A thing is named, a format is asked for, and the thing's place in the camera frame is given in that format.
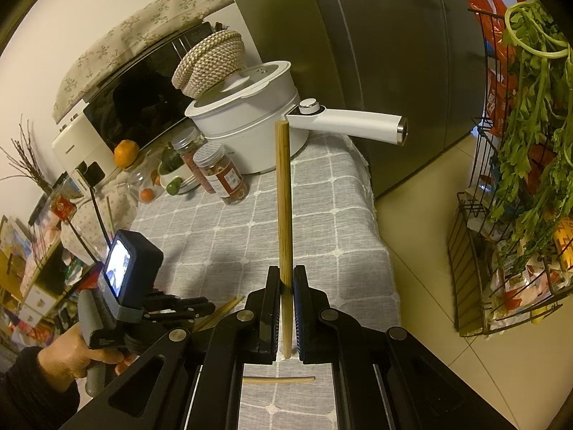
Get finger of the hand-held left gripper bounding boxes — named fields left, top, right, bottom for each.
left=152, top=295, right=216, bottom=324

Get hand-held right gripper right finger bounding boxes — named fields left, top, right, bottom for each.
left=292, top=266, right=515, bottom=430

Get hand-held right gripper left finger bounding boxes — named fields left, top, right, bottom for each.
left=58, top=266, right=284, bottom=430

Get person's left forearm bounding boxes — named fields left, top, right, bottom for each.
left=0, top=346, right=82, bottom=430

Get person's left hand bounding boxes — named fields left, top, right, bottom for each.
left=38, top=322, right=137, bottom=381

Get floral tablecloth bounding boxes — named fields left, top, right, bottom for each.
left=60, top=175, right=140, bottom=261

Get clear glass jar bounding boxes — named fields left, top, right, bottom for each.
left=126, top=161, right=164, bottom=203

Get red label box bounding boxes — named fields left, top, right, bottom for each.
left=48, top=192, right=78, bottom=223

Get cluttered shelf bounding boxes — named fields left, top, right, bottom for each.
left=0, top=215, right=97, bottom=351

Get white bowl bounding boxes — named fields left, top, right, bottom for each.
left=157, top=168, right=201, bottom=195

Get large orange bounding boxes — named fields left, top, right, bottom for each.
left=114, top=140, right=139, bottom=169

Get dark green vegetable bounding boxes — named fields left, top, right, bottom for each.
left=160, top=143, right=182, bottom=175

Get tall clear plastic jar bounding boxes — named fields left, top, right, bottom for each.
left=171, top=126, right=216, bottom=194

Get red label plastic jar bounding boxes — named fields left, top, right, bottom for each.
left=193, top=142, right=249, bottom=206

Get dry branches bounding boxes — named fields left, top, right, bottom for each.
left=0, top=115, right=55, bottom=194

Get white oven with black door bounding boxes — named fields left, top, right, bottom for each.
left=51, top=22, right=216, bottom=181

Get white electric pot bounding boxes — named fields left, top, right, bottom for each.
left=184, top=59, right=409, bottom=175

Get pile of snack packets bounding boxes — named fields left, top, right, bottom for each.
left=489, top=233, right=573, bottom=324

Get grey refrigerator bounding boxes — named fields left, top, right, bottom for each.
left=217, top=0, right=488, bottom=200

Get green leafy vegetables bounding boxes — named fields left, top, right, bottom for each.
left=488, top=1, right=573, bottom=261

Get orange plastic bag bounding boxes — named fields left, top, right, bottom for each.
left=462, top=0, right=538, bottom=136

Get black wire rack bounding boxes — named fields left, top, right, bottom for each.
left=447, top=4, right=573, bottom=338

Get woven rope mats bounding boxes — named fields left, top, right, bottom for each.
left=171, top=29, right=248, bottom=98

